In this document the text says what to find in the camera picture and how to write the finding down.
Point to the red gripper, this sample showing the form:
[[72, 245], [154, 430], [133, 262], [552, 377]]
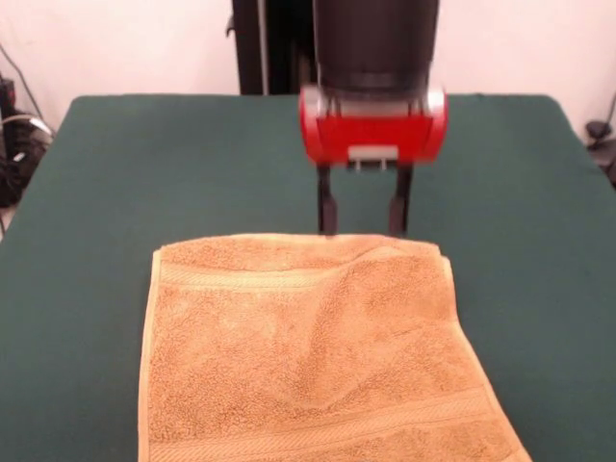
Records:
[[370, 132]]

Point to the tan terry towel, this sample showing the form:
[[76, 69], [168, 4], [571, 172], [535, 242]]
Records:
[[298, 346]]

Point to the dark green table cloth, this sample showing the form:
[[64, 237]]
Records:
[[144, 168]]

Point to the black box with red mark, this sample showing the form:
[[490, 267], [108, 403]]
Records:
[[7, 91]]

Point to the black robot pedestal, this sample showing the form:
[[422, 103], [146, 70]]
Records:
[[269, 48]]

